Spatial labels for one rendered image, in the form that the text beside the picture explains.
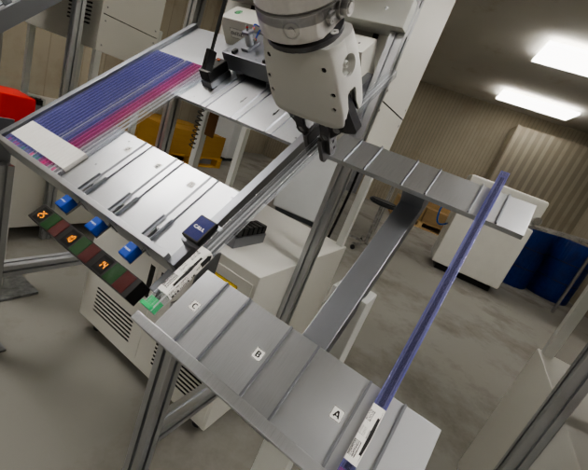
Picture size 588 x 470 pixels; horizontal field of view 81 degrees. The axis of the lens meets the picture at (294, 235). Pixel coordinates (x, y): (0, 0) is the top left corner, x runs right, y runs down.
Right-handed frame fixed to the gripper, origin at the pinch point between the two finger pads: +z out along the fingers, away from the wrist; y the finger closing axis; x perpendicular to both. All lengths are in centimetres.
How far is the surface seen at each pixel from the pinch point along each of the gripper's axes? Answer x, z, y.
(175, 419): 48, 49, 13
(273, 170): -4.7, 20.7, 17.0
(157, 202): 14.8, 18.9, 32.5
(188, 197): 10.3, 19.4, 28.0
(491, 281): -197, 382, -73
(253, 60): -31, 20, 44
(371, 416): 24.3, 6.7, -21.6
